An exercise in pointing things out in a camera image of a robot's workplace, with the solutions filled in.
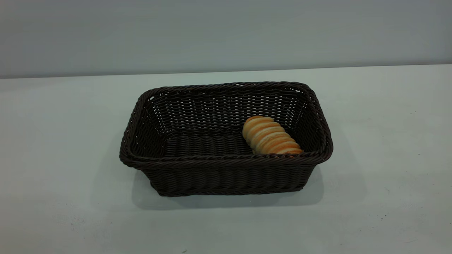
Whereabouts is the striped golden bread roll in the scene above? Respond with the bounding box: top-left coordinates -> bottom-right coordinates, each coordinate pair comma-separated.
242,116 -> 303,155

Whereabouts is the dark brown woven basket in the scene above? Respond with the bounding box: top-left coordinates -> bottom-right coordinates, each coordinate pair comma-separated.
119,81 -> 333,197

